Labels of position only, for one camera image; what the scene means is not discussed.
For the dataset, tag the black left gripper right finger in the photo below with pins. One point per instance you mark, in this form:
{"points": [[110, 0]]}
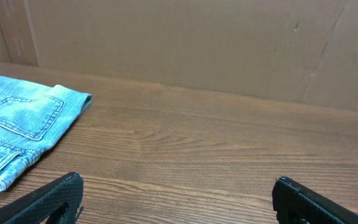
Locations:
{"points": [[296, 204]]}

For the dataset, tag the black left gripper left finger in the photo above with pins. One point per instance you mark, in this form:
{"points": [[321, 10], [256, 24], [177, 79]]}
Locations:
{"points": [[56, 202]]}

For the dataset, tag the folded light blue jeans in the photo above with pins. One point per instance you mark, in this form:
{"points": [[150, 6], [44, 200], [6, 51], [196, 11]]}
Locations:
{"points": [[33, 117]]}

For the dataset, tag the brown cardboard wall panel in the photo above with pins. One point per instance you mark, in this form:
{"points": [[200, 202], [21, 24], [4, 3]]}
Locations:
{"points": [[302, 51]]}

